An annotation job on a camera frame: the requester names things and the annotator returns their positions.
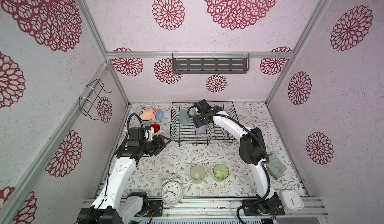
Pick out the black wire dish rack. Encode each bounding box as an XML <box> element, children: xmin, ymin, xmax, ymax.
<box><xmin>170</xmin><ymin>102</ymin><xmax>237</xmax><ymax>146</ymax></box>

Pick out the teal translucent cup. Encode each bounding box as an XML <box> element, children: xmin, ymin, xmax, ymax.
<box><xmin>179</xmin><ymin>109</ymin><xmax>190</xmax><ymax>126</ymax></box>

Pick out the black wire wall holder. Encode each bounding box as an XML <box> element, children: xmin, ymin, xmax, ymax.
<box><xmin>78</xmin><ymin>79</ymin><xmax>112</xmax><ymax>121</ymax></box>

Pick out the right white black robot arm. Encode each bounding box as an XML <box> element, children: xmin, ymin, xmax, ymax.
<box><xmin>187</xmin><ymin>111</ymin><xmax>279</xmax><ymax>215</ymax></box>

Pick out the white square timer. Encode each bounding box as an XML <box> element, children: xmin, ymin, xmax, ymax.
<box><xmin>279</xmin><ymin>190</ymin><xmax>305</xmax><ymax>211</ymax></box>

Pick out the purple plastic cup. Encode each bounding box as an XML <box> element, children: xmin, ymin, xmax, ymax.
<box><xmin>195</xmin><ymin>125</ymin><xmax>207</xmax><ymax>134</ymax></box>

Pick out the grey slotted wall shelf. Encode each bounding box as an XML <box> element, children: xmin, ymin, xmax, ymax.
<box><xmin>171</xmin><ymin>53</ymin><xmax>250</xmax><ymax>74</ymax></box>

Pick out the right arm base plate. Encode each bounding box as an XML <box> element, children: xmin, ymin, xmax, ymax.
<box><xmin>244</xmin><ymin>198</ymin><xmax>285</xmax><ymax>216</ymax></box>

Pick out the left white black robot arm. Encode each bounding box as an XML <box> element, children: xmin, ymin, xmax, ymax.
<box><xmin>76</xmin><ymin>113</ymin><xmax>171</xmax><ymax>224</ymax></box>

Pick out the plush doll toy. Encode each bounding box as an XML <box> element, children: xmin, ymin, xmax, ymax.
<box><xmin>139</xmin><ymin>105</ymin><xmax>165</xmax><ymax>121</ymax></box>

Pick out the green sponge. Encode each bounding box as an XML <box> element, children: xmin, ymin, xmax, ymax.
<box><xmin>267</xmin><ymin>154</ymin><xmax>287</xmax><ymax>180</ymax></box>

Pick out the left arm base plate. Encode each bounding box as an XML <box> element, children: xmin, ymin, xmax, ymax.
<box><xmin>134</xmin><ymin>199</ymin><xmax>164</xmax><ymax>218</ymax></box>

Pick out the white twin-bell alarm clock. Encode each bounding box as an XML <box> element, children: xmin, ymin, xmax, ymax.
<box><xmin>161</xmin><ymin>178</ymin><xmax>184</xmax><ymax>207</ymax></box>

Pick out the white mug red inside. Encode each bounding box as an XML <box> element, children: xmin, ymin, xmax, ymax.
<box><xmin>150</xmin><ymin>123</ymin><xmax>167</xmax><ymax>137</ymax></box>

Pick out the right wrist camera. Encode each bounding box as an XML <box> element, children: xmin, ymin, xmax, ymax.
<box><xmin>194</xmin><ymin>99</ymin><xmax>223</xmax><ymax>114</ymax></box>

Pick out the bright green cup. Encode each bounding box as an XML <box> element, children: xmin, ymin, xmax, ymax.
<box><xmin>213</xmin><ymin>164</ymin><xmax>229</xmax><ymax>182</ymax></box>

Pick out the pale yellow-green cup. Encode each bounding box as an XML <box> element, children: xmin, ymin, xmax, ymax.
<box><xmin>190</xmin><ymin>165</ymin><xmax>206</xmax><ymax>185</ymax></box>

